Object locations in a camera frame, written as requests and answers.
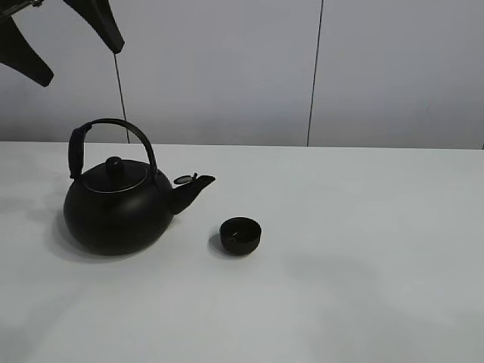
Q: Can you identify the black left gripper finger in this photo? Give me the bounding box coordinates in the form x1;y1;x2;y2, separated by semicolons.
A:
64;0;125;54
1;17;54;87

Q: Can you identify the black round teapot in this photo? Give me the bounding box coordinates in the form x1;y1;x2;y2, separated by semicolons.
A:
64;118;216;256

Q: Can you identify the small black teacup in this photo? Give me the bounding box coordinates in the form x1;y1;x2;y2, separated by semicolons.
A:
219;216;262;256

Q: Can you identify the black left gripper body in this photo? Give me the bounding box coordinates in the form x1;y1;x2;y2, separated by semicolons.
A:
0;0;42;17

